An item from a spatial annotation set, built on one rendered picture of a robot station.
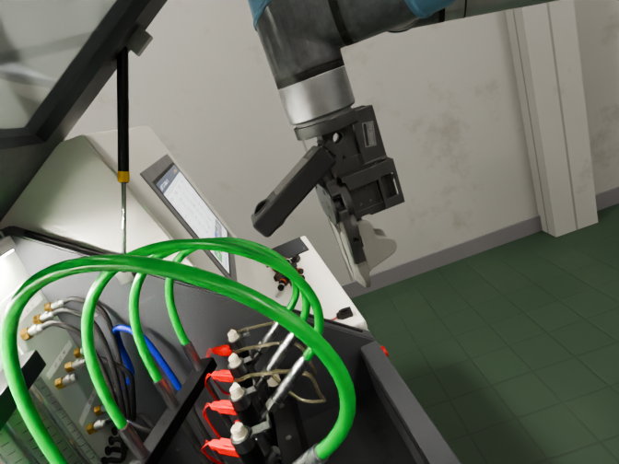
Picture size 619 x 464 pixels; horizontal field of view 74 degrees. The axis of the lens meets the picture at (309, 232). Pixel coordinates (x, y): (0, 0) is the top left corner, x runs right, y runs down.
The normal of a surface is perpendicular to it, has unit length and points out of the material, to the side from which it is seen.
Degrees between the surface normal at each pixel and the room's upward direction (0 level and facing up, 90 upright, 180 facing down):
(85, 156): 90
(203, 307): 90
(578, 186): 90
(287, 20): 90
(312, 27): 114
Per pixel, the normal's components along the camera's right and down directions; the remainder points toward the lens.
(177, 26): 0.09, 0.32
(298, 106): -0.51, 0.46
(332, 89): 0.38, 0.18
